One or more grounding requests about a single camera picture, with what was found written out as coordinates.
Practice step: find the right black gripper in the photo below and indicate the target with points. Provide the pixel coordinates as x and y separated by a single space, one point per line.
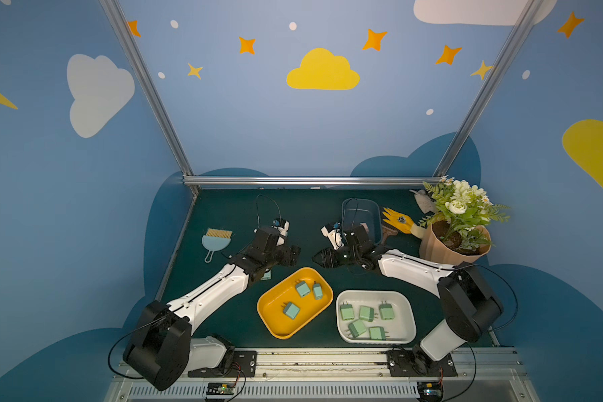
342 256

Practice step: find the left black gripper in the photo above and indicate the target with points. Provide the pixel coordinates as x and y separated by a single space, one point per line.
283 253

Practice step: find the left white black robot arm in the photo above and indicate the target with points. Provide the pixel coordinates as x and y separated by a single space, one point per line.
161 348

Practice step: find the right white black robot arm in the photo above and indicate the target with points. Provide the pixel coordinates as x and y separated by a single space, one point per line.
470 306

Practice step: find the brown wooden brush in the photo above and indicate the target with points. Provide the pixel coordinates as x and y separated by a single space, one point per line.
387 232

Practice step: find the dark blue plastic bin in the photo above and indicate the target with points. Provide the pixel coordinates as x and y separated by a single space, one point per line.
362 211

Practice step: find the yellow work glove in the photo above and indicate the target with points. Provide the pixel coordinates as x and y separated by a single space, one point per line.
397 220

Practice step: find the yellow plastic tray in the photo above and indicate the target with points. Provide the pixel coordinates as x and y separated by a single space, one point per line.
271 303

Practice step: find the white plastic tray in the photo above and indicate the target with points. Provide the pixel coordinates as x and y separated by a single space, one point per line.
401 330

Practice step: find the potted white flower plant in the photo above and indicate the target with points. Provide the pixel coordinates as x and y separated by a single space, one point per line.
457 231

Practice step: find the aluminium frame rail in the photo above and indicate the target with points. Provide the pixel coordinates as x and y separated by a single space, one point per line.
306 181

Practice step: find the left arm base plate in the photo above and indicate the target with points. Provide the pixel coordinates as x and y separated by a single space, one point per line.
233 362

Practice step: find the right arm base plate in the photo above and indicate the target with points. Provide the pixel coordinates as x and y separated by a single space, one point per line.
404 363

